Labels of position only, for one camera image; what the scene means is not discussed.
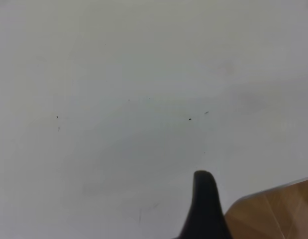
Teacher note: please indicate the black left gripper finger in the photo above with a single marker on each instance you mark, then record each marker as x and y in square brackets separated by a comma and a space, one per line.
[203, 211]

